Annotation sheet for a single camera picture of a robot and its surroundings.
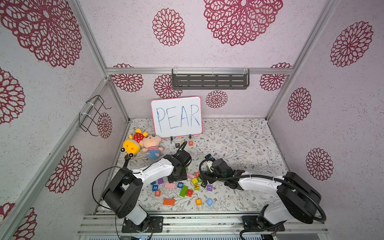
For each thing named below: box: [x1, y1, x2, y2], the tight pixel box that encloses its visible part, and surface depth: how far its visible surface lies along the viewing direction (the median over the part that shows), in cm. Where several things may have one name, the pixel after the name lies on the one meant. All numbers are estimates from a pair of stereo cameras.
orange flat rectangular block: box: [163, 198, 176, 206], surface depth 83 cm
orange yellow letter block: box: [195, 198, 203, 206], surface depth 82 cm
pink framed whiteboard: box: [151, 96, 203, 139], surface depth 105 cm
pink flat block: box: [164, 182, 176, 189], surface depth 87 cm
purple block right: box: [207, 185, 213, 192], surface depth 87 cm
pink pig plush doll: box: [142, 134, 164, 160], surface depth 99 cm
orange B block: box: [154, 190, 162, 197], surface depth 85 cm
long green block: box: [179, 185, 189, 198], surface depth 85 cm
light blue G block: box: [206, 198, 214, 207], surface depth 82 cm
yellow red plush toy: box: [120, 128, 149, 158], surface depth 99 cm
